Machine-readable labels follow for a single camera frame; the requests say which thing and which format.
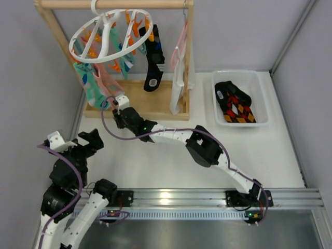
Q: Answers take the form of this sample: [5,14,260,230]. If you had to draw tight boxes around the pink sock green patch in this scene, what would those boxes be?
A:
[89,63,124,96]

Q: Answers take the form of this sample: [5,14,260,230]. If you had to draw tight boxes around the black sock white stripes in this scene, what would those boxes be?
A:
[214,81,252,112]

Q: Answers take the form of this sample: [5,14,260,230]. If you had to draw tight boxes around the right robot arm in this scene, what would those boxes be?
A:
[113,107,268,204]

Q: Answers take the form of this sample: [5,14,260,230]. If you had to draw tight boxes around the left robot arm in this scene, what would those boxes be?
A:
[35,129,117,248]

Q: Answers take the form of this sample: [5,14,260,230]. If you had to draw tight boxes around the white cloth on hanger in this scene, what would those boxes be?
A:
[170,46,186,115]

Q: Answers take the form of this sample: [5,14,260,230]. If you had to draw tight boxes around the white round clip hanger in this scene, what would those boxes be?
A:
[68,1,154,63]

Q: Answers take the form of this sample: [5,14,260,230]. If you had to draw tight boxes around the wooden clothes rack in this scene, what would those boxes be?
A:
[34,1,193,120]

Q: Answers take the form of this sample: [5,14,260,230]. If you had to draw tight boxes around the black sock grey patch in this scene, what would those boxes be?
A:
[144,24,165,92]

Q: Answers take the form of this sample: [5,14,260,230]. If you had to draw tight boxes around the argyle black orange sock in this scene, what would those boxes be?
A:
[223,98,256,123]

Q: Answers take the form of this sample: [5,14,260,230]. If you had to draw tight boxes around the white plastic basket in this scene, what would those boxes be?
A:
[211,70,270,128]

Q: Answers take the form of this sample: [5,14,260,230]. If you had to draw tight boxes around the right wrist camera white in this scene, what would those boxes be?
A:
[115,94,130,110]

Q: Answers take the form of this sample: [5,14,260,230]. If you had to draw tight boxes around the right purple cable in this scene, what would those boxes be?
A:
[100,96,270,226]

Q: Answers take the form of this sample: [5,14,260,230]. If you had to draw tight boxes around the pink wire hanger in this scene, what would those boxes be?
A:
[170,0,187,71]

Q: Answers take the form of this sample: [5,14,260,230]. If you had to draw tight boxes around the aluminium rail base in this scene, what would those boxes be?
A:
[41,188,325,221]

